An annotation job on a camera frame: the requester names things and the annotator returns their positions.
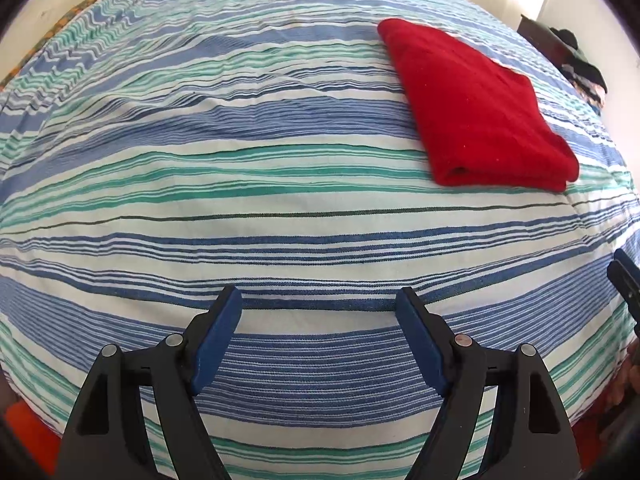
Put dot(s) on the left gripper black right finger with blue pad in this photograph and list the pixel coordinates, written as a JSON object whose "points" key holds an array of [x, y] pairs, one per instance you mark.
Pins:
{"points": [[529, 435]]}

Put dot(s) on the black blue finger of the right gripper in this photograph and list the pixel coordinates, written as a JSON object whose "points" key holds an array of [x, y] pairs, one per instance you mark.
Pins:
{"points": [[624, 275]]}

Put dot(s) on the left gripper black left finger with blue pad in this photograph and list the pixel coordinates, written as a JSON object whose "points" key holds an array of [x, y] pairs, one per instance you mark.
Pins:
{"points": [[106, 438]]}

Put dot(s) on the red knit sweater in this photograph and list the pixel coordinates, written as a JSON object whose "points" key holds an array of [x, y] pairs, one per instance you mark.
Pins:
{"points": [[479, 122]]}

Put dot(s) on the dark clothes pile on table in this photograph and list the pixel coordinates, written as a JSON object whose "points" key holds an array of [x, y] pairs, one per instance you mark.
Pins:
{"points": [[584, 77]]}

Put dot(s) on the dark wooden side table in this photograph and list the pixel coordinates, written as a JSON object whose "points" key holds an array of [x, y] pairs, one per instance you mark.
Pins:
{"points": [[545, 41]]}

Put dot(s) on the blue green striped bedspread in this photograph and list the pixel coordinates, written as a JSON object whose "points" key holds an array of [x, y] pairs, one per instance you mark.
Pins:
{"points": [[155, 151]]}

